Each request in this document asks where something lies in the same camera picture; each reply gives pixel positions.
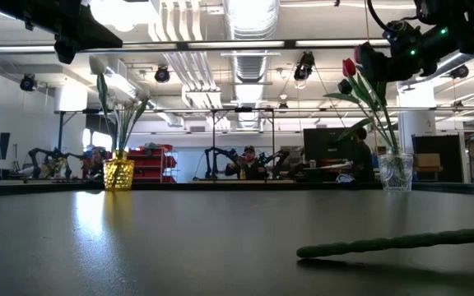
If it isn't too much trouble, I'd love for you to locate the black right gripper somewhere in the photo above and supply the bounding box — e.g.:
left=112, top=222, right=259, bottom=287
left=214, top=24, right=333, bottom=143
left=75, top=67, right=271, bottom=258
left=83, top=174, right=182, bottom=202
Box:
left=358, top=24, right=460, bottom=83

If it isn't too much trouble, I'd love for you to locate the red storage shelf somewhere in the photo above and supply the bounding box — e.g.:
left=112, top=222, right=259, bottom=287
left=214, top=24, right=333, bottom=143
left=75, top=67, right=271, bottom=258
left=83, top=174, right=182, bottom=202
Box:
left=128, top=143, right=179, bottom=184

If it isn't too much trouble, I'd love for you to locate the black table mat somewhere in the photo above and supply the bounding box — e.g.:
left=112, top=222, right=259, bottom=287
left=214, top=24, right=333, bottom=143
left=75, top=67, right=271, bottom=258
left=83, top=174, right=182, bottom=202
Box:
left=0, top=183, right=474, bottom=296

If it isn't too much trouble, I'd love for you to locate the red artificial tulip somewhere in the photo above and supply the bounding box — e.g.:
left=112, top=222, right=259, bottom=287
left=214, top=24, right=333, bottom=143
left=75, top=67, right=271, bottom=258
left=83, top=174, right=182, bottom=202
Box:
left=351, top=43, right=398, bottom=155
left=342, top=58, right=401, bottom=157

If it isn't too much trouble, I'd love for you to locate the black ceiling spotlight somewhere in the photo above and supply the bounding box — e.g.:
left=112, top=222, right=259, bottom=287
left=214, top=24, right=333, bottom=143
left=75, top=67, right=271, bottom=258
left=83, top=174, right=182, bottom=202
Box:
left=293, top=51, right=316, bottom=82
left=449, top=64, right=471, bottom=81
left=19, top=73, right=37, bottom=92
left=154, top=64, right=171, bottom=84

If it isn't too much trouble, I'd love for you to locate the green stem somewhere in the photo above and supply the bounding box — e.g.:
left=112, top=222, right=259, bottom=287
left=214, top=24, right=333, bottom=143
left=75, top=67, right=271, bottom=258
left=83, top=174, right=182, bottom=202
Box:
left=295, top=224, right=474, bottom=260

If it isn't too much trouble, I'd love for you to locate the clear glass vase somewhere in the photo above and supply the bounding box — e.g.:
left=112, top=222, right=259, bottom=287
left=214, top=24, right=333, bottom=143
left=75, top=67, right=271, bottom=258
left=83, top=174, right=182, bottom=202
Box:
left=378, top=152, right=415, bottom=193

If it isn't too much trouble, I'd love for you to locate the silver ventilation duct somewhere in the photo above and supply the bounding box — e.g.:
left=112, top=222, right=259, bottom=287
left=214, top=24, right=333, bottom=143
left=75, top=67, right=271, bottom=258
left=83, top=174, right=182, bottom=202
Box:
left=223, top=0, right=281, bottom=83

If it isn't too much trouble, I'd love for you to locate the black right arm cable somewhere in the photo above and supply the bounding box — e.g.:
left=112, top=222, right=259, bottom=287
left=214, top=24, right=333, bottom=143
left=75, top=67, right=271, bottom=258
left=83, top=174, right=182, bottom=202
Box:
left=366, top=0, right=402, bottom=34

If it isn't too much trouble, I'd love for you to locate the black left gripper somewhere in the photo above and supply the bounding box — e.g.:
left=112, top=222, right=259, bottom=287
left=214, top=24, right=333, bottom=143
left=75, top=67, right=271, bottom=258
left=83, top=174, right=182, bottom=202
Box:
left=0, top=0, right=123, bottom=65

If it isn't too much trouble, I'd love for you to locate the brown cardboard box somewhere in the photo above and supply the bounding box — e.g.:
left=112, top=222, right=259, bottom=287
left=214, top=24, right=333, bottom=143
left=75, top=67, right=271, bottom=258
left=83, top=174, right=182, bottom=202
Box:
left=413, top=153, right=443, bottom=173

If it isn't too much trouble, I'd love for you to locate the red tulip with green stem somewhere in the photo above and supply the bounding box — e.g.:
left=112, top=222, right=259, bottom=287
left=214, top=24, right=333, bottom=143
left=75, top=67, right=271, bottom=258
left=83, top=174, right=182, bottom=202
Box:
left=323, top=78, right=401, bottom=157

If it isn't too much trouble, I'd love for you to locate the person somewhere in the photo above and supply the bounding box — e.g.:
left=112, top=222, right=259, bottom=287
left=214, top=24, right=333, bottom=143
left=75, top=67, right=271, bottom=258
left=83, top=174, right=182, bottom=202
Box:
left=81, top=146, right=107, bottom=181
left=350, top=127, right=376, bottom=183
left=224, top=145, right=269, bottom=181

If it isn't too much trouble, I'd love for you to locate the yellow glass vase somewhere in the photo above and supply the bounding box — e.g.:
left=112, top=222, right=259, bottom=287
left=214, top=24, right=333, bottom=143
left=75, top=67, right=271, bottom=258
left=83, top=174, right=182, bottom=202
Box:
left=103, top=150, right=136, bottom=192

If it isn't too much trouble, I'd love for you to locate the black cabinet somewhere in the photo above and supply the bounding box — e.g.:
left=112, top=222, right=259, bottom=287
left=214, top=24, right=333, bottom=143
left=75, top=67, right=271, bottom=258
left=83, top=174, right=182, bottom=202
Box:
left=411, top=134, right=467, bottom=184

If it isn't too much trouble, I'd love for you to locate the black background station frame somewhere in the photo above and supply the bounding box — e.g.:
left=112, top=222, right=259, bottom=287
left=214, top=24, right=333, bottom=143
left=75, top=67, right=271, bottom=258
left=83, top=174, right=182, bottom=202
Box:
left=53, top=107, right=277, bottom=182

